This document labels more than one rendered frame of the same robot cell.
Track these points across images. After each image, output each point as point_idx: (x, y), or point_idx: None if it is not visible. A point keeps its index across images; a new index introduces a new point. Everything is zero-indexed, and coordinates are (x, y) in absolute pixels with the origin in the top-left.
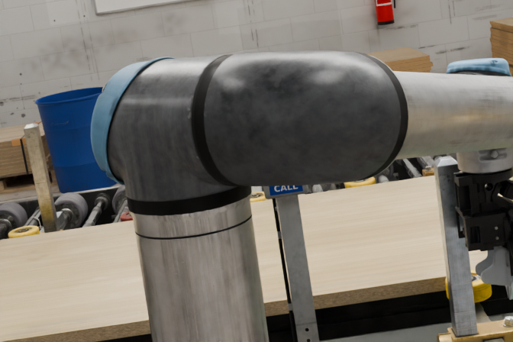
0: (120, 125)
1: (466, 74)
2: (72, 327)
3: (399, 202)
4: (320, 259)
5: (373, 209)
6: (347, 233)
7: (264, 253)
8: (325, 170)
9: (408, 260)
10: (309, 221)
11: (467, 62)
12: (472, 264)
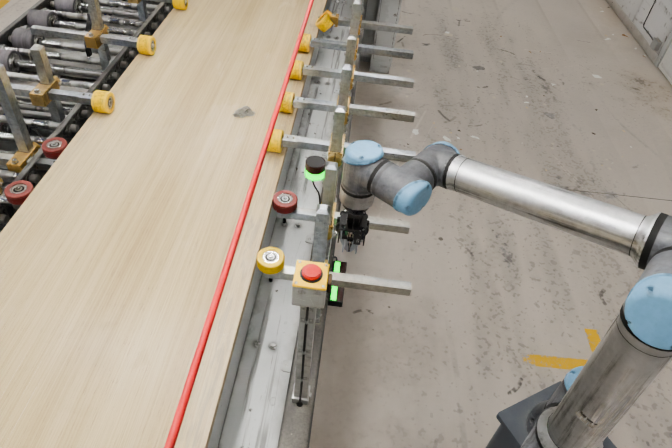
0: None
1: (387, 162)
2: None
3: (71, 241)
4: (159, 319)
5: (70, 259)
6: (115, 289)
7: (104, 354)
8: None
9: (211, 272)
10: (50, 306)
11: (372, 153)
12: (245, 247)
